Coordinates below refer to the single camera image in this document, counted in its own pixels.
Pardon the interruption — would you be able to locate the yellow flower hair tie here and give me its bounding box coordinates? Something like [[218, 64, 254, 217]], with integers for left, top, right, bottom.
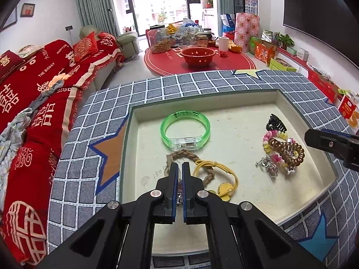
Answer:
[[192, 159, 240, 202]]

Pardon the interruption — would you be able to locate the brown spiral hair tie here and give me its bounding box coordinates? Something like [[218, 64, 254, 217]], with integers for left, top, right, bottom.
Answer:
[[268, 137, 306, 168]]

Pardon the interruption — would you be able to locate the silver dangling earring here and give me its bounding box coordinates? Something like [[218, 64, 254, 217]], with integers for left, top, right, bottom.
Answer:
[[256, 155, 279, 178]]

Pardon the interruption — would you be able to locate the silver heart pendant brooch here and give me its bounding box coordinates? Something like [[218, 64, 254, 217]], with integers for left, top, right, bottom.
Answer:
[[176, 189, 183, 207]]

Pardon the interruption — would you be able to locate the green jewelry tray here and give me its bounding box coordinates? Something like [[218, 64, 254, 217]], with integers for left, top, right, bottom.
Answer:
[[119, 88, 340, 258]]

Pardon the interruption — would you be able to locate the black hair claw clip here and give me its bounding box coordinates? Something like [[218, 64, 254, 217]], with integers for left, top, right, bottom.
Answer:
[[266, 114, 287, 132]]

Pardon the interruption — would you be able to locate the grey checkered tablecloth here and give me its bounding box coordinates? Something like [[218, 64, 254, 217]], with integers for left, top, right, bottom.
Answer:
[[47, 70, 358, 268]]

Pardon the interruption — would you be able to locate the green potted plant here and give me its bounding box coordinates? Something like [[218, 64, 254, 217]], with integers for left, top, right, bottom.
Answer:
[[274, 32, 295, 50]]

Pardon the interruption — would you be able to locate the pink floral gift box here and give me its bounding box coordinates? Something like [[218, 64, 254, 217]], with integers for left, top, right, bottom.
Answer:
[[234, 13, 260, 53]]

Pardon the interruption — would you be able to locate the red plastic colander bowl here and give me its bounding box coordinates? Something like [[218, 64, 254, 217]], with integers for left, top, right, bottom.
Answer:
[[180, 47, 216, 68]]

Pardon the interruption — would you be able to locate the white mug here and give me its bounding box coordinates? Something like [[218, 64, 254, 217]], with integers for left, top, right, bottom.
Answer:
[[218, 37, 229, 52]]

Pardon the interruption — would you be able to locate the beige armchair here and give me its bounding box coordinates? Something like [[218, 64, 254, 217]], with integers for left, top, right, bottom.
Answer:
[[79, 25, 140, 60]]

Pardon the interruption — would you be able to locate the grey patterned blanket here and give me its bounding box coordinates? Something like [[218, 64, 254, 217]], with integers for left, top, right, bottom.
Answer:
[[0, 80, 64, 211]]

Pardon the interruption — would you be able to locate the red square cushion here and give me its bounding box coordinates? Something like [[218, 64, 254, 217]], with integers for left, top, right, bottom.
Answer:
[[73, 32, 98, 63]]

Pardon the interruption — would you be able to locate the grey green curtain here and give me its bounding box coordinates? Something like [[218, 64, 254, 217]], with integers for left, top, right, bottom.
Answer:
[[75, 0, 120, 37]]

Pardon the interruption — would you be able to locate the tan braided bracelet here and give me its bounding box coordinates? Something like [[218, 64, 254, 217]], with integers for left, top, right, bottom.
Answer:
[[163, 148, 216, 188]]

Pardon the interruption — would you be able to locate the green plastic bracelet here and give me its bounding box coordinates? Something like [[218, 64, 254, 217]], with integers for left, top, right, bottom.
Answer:
[[160, 110, 211, 152]]

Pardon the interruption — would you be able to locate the pink yellow bead bracelet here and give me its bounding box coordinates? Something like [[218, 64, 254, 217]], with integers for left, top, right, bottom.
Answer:
[[262, 129, 298, 176]]

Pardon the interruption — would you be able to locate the black wall television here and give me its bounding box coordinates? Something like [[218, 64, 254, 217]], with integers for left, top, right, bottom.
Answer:
[[283, 0, 358, 66]]

